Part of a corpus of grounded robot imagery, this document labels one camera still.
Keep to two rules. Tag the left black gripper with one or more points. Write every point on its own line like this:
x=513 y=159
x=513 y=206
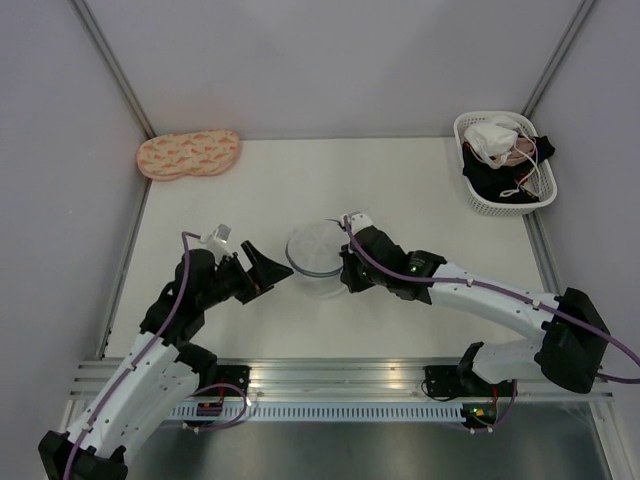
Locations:
x=264 y=272

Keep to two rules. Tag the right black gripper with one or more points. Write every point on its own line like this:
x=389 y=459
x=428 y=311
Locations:
x=354 y=283

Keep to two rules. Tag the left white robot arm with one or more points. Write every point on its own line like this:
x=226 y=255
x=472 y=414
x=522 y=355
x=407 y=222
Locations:
x=162 y=368

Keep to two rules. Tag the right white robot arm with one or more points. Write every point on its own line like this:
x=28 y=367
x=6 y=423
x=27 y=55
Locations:
x=563 y=337

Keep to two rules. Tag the pink patterned bra case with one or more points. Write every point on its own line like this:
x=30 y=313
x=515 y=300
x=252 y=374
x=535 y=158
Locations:
x=201 y=154

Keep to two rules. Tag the white bra in basket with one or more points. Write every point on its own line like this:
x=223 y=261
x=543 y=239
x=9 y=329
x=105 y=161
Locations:
x=493 y=140

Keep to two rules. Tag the black garment in basket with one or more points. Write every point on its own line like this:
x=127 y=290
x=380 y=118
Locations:
x=508 y=185

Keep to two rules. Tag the white plastic basket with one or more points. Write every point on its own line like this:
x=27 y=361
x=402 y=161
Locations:
x=527 y=130

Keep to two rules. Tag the pink garment in basket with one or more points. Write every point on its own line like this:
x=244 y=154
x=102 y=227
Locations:
x=524 y=151

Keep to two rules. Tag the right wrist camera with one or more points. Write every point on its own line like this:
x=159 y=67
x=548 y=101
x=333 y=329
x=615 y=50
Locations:
x=355 y=222

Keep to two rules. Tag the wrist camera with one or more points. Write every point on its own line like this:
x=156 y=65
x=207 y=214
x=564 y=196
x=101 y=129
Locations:
x=355 y=222
x=217 y=242

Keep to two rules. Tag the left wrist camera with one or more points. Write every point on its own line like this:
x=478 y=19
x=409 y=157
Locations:
x=217 y=242

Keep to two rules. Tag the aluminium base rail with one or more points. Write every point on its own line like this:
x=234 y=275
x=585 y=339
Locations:
x=341 y=380

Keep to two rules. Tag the white slotted cable duct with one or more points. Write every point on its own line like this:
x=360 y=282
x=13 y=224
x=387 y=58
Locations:
x=323 y=412

